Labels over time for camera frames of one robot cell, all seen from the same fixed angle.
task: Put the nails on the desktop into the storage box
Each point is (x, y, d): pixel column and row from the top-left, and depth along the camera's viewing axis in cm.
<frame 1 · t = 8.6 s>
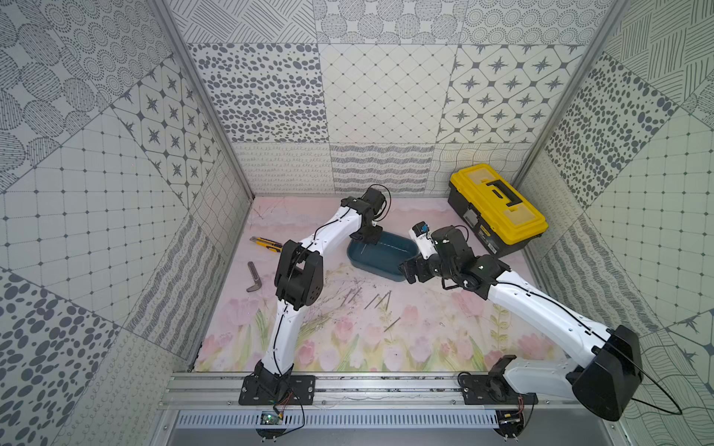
left hand: (369, 234, 96), fingers closed
right hand: (413, 262, 80), fingers open
teal plastic storage box: (383, 258, 97), point 6 cm above the table
yellow black toolbox: (503, 220, 92), point 18 cm above the table
yellow utility knife: (261, 240, 106), point 3 cm above the table
grey metal angle tool: (252, 270, 99), on the table
steel nail: (346, 296, 94), on the table
steel nail 2: (354, 295, 94), on the table
steel nail 3: (371, 301, 92), on the table
steel nail 4: (381, 299, 93), on the table
steel nail 5: (390, 294, 95), on the table

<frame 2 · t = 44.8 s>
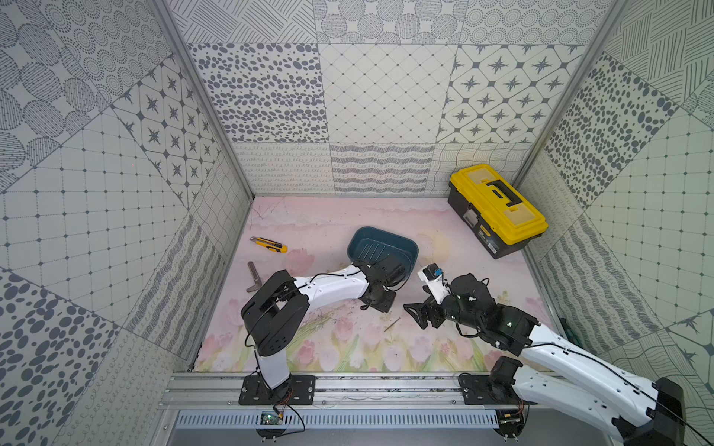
left hand: (387, 298, 86), fingers open
right hand: (417, 299, 75), fingers open
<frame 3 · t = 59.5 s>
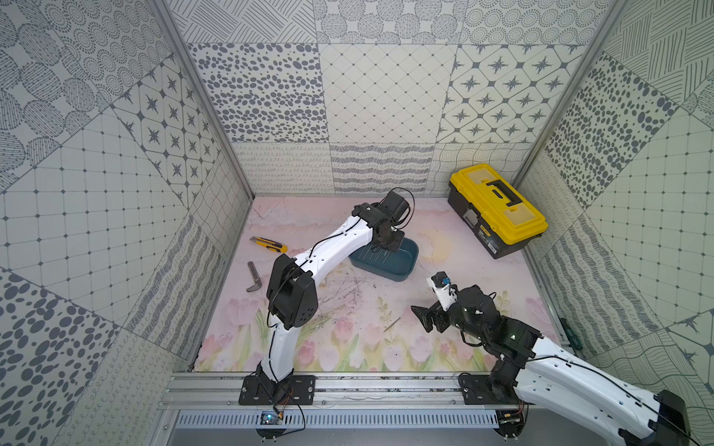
left hand: (393, 237, 87), fingers closed
right hand: (426, 300, 78), fingers open
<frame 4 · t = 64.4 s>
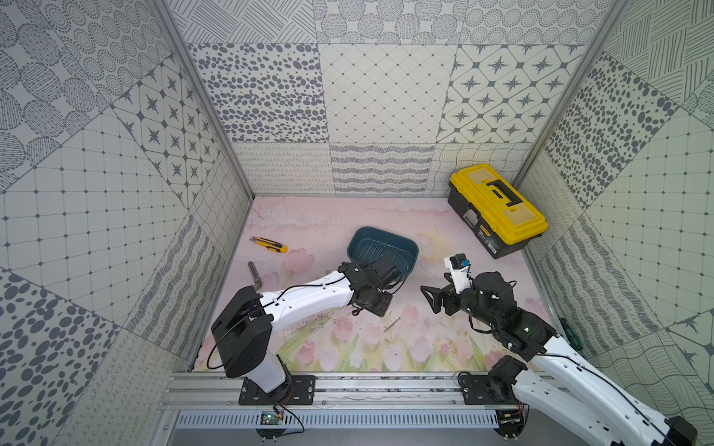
left hand: (384, 299, 81), fingers open
right hand: (436, 284, 76), fingers open
